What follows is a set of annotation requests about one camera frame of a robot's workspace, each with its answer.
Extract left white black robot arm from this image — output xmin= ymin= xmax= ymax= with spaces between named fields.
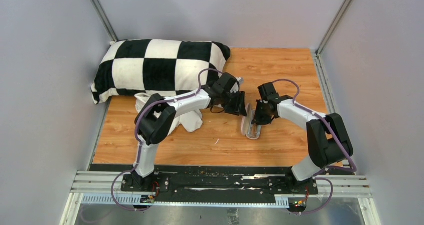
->
xmin=131 ymin=72 xmax=247 ymax=192

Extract black white checkered pillow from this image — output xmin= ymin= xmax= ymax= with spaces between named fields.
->
xmin=90 ymin=39 xmax=231 ymax=105

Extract amber transparent sunglasses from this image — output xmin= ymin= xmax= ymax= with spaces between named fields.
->
xmin=246 ymin=124 xmax=262 ymax=140

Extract left aluminium frame post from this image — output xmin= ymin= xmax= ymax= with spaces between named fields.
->
xmin=90 ymin=0 xmax=119 ymax=42

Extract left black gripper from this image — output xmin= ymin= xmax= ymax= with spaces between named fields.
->
xmin=220 ymin=90 xmax=247 ymax=117

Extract aluminium frame post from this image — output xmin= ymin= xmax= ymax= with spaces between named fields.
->
xmin=90 ymin=0 xmax=119 ymax=42
xmin=315 ymin=0 xmax=354 ymax=57

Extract aluminium slotted rail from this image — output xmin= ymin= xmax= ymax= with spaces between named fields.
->
xmin=70 ymin=171 xmax=372 ymax=209

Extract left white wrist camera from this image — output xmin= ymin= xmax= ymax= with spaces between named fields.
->
xmin=236 ymin=77 xmax=244 ymax=86

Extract pink glasses case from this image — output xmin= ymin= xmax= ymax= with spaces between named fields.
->
xmin=241 ymin=105 xmax=262 ymax=140

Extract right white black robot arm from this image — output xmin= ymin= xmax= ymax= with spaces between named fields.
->
xmin=251 ymin=82 xmax=357 ymax=194

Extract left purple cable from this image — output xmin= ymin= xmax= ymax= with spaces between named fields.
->
xmin=110 ymin=68 xmax=233 ymax=212

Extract white crumpled cloth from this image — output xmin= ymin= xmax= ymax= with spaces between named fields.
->
xmin=135 ymin=92 xmax=203 ymax=135

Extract right aluminium frame post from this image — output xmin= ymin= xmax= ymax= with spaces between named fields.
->
xmin=315 ymin=0 xmax=354 ymax=57

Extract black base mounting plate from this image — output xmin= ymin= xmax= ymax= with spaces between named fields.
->
xmin=120 ymin=164 xmax=355 ymax=205

